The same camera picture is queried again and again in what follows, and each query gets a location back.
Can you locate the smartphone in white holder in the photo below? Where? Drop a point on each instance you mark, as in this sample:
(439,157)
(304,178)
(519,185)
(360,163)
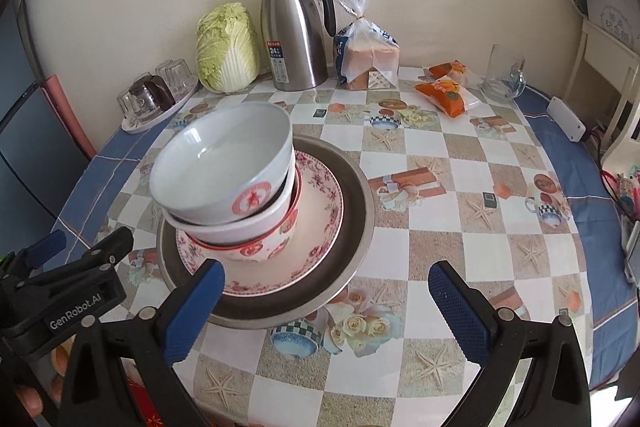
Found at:
(632,257)

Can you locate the white oval tray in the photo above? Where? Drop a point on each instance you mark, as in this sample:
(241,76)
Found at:
(172,109)

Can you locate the pink plastic toy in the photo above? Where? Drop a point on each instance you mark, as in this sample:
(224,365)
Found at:
(629,192)

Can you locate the red fish print cloth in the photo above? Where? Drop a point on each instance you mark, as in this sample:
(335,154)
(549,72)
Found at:
(142,402)

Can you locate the stainless steel thermos jug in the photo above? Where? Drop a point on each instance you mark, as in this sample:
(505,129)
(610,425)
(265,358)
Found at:
(290,42)

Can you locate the person's left hand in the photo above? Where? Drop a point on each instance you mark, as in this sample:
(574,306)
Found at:
(30,399)

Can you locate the napa cabbage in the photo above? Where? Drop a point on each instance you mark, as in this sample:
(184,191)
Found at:
(225,52)

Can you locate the red and blue chair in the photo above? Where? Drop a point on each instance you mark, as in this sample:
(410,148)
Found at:
(30,157)

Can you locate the white bowl with red emblem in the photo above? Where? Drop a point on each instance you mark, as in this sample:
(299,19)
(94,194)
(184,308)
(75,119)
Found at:
(215,147)

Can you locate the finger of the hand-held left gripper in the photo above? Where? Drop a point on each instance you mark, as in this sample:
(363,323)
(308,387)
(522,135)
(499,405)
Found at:
(110,249)
(45,247)

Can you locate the strawberry print bowl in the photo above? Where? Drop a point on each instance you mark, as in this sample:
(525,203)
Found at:
(260,252)

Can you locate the clear glass pitcher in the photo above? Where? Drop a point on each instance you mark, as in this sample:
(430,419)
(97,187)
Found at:
(500,77)

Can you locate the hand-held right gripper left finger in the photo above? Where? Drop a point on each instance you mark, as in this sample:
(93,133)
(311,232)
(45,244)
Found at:
(192,307)

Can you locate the bagged sliced bread loaf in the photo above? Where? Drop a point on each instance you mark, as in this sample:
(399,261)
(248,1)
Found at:
(370,57)

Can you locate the white cutout chair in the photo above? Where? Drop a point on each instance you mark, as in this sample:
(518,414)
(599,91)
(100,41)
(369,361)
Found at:
(592,52)

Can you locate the stainless steel plate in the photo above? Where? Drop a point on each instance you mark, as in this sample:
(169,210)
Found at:
(357,217)

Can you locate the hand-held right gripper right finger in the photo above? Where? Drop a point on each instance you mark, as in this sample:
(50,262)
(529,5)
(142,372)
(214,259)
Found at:
(457,312)

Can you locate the orange snack packet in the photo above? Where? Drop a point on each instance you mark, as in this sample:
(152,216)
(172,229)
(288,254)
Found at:
(442,94)
(445,69)

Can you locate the clear drinking glass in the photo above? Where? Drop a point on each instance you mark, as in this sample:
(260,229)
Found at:
(164,71)
(126,104)
(181,76)

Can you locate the pink floral round plate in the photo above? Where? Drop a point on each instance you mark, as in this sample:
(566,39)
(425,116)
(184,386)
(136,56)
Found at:
(320,227)

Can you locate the white power strip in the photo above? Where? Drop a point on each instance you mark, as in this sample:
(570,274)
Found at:
(565,119)

